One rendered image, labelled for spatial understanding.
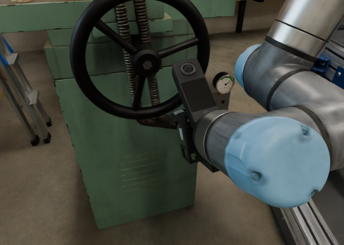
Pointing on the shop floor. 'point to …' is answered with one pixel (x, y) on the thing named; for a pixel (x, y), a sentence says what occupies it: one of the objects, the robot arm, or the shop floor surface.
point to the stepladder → (30, 97)
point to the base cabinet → (126, 152)
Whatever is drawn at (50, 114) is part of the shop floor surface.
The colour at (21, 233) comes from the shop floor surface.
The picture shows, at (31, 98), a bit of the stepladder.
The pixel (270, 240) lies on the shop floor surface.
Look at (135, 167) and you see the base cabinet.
